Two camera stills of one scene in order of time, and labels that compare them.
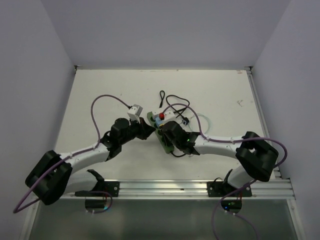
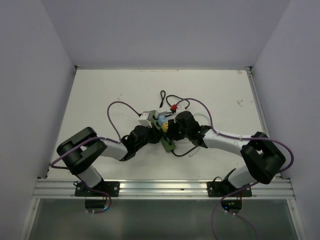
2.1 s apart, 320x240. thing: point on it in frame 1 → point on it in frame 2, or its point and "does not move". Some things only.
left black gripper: [145, 129] → [156, 134]
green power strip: [169, 149] does not move
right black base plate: [222, 189] does not move
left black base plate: [111, 187] does not move
